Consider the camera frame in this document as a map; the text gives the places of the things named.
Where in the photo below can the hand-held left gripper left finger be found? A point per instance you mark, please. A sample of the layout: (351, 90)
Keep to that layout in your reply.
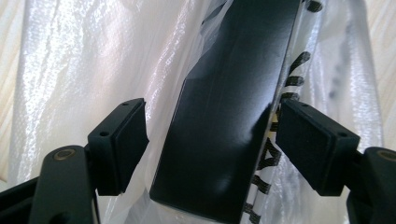
(120, 146)

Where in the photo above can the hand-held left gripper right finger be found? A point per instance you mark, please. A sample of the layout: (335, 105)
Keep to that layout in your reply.
(317, 149)

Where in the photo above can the clear smiley-print plastic bag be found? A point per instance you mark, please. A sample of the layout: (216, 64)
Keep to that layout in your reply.
(93, 56)

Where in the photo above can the black glossy box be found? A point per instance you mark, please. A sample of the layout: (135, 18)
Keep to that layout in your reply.
(224, 118)

